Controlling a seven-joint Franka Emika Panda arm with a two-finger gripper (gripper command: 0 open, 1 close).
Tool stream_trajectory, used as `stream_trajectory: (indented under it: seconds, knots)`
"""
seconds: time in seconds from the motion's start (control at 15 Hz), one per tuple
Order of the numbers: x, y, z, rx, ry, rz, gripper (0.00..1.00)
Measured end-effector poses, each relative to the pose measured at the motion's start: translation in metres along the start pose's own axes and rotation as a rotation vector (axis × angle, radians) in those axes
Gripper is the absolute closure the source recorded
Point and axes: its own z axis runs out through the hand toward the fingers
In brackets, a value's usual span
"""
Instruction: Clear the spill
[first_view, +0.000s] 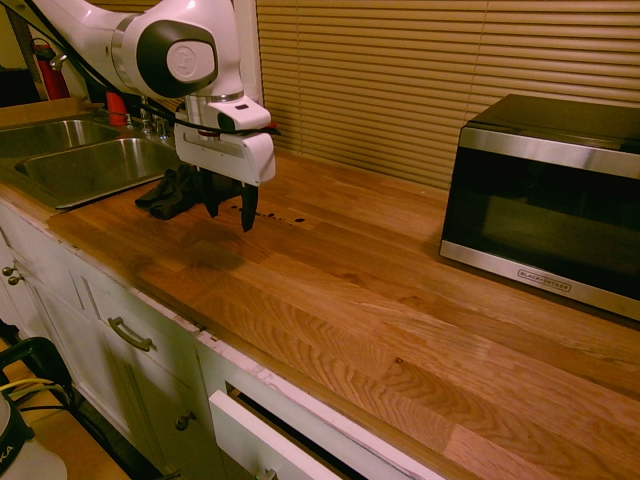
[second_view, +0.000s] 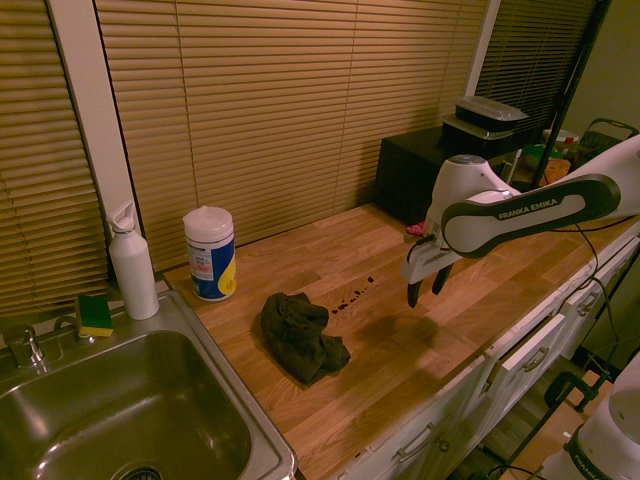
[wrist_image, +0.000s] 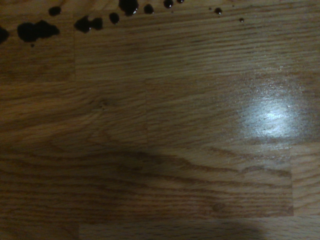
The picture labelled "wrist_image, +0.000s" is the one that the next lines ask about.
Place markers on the dark liquid spill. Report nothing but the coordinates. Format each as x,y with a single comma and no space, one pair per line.
37,31

